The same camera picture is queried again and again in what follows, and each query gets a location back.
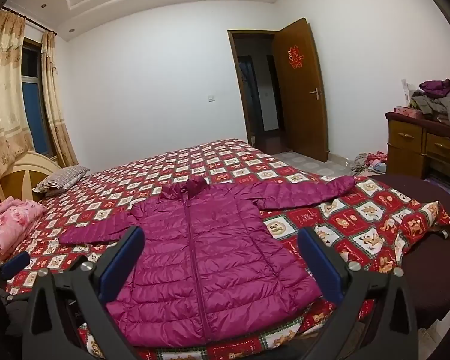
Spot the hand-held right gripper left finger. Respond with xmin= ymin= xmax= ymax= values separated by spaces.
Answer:
xmin=22 ymin=226 xmax=147 ymax=360

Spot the window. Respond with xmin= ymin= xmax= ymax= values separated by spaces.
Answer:
xmin=20 ymin=37 xmax=57 ymax=158

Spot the clothes pile on floor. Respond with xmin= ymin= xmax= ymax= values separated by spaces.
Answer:
xmin=350 ymin=150 xmax=389 ymax=171

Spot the narrow beige floral curtain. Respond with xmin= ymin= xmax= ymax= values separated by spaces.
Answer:
xmin=40 ymin=31 xmax=79 ymax=167

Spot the pink folded blanket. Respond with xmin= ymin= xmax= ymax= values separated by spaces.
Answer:
xmin=0 ymin=197 xmax=47 ymax=263

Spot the striped pillow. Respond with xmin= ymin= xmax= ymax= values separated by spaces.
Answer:
xmin=32 ymin=166 xmax=91 ymax=197

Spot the pile of grey clothes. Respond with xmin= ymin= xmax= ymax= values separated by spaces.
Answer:
xmin=407 ymin=89 xmax=450 ymax=124

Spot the red checkered printed bedspread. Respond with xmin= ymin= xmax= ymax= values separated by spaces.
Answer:
xmin=4 ymin=139 xmax=450 ymax=360

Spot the wooden desk with drawers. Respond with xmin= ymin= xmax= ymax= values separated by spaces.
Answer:
xmin=384 ymin=110 xmax=450 ymax=199

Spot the wooden bed headboard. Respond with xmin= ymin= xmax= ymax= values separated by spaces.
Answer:
xmin=0 ymin=152 xmax=62 ymax=214

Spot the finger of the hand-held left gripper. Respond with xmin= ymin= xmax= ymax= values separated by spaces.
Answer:
xmin=0 ymin=252 xmax=31 ymax=287

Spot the brown wooden door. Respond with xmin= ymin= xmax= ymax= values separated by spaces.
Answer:
xmin=272 ymin=17 xmax=330 ymax=163

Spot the dark brown bed sheet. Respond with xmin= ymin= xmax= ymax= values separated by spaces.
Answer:
xmin=354 ymin=172 xmax=450 ymax=331

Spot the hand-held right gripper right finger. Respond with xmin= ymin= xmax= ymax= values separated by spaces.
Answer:
xmin=297 ymin=227 xmax=419 ymax=360

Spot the curtain rod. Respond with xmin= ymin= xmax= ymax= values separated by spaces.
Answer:
xmin=4 ymin=5 xmax=57 ymax=34

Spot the magenta puffer jacket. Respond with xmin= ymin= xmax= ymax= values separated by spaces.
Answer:
xmin=59 ymin=175 xmax=357 ymax=336

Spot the purple garment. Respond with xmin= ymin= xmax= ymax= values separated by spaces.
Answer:
xmin=420 ymin=79 xmax=450 ymax=97

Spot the dark wooden door frame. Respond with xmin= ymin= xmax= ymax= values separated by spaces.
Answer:
xmin=227 ymin=29 xmax=282 ymax=147

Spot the wide beige floral curtain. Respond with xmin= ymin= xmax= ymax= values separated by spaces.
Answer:
xmin=0 ymin=9 xmax=34 ymax=196

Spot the red paper door decoration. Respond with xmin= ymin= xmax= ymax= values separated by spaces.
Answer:
xmin=287 ymin=45 xmax=304 ymax=69

